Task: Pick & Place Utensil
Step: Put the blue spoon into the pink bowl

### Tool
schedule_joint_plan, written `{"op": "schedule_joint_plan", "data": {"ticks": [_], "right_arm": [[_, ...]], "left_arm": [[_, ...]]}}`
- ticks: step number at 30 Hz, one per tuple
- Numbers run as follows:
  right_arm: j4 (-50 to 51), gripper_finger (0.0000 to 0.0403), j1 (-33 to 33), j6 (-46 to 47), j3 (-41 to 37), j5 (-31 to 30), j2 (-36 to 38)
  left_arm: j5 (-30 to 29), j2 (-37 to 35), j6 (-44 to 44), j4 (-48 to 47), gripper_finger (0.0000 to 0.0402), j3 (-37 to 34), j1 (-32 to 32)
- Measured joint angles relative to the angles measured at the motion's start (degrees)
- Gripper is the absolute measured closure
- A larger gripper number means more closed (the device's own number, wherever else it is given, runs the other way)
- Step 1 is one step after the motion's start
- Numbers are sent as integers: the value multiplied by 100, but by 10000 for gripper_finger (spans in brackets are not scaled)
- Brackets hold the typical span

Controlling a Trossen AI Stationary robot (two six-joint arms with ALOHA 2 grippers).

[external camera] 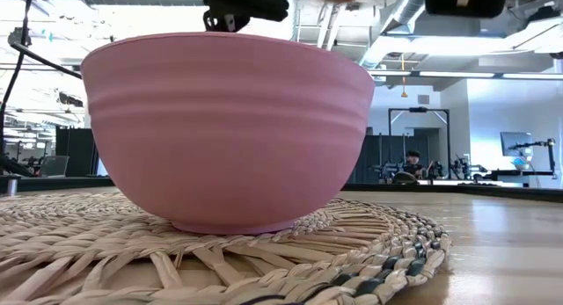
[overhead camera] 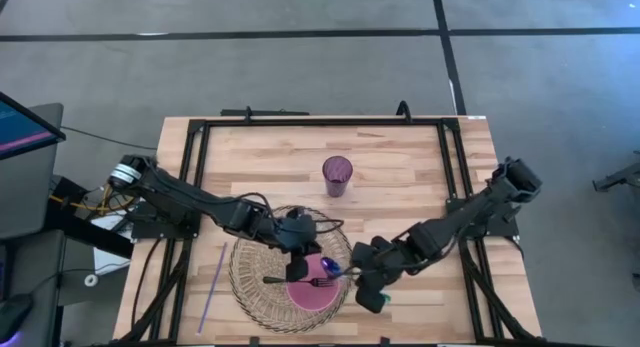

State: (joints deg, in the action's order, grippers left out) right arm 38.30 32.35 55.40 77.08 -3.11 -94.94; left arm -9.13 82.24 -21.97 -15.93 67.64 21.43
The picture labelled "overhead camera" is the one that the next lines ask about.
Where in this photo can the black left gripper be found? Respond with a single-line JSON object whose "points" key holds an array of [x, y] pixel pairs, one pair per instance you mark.
{"points": [[295, 232]]}

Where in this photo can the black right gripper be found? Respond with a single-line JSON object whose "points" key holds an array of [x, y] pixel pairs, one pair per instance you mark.
{"points": [[375, 259]]}

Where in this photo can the purple spoon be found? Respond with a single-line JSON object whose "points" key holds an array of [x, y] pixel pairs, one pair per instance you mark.
{"points": [[330, 266]]}

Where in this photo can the dark fork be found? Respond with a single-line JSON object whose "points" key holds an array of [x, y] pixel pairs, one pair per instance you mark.
{"points": [[272, 280]]}

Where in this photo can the pink bowl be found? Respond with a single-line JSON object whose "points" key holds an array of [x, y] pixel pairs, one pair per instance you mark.
{"points": [[315, 297]]}

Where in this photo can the purple straw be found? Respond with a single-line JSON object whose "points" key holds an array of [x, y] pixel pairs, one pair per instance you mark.
{"points": [[212, 287]]}

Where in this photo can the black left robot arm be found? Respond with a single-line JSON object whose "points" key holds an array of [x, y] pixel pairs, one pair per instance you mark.
{"points": [[175, 197]]}

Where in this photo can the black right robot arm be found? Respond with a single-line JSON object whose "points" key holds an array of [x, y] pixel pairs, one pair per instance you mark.
{"points": [[465, 212]]}

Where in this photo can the round woven straw placemat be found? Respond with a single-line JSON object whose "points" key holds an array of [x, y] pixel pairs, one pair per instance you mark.
{"points": [[255, 297]]}

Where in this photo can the purple plastic cup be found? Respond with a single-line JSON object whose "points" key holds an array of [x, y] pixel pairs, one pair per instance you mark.
{"points": [[337, 169]]}

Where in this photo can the white paper sheet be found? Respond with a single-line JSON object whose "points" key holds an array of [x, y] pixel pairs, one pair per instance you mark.
{"points": [[107, 257]]}

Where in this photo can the white tape roll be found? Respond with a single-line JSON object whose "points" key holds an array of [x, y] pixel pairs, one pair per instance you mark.
{"points": [[91, 280]]}

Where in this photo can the black floor device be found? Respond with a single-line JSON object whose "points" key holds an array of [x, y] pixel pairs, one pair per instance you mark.
{"points": [[620, 177]]}

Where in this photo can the tilted desk monitor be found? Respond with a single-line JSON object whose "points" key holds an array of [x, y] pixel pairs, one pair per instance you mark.
{"points": [[20, 129]]}

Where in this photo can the black table frame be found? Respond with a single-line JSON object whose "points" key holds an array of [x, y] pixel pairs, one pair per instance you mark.
{"points": [[325, 122]]}

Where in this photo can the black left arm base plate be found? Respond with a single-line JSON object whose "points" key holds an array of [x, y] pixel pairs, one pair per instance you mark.
{"points": [[150, 229]]}

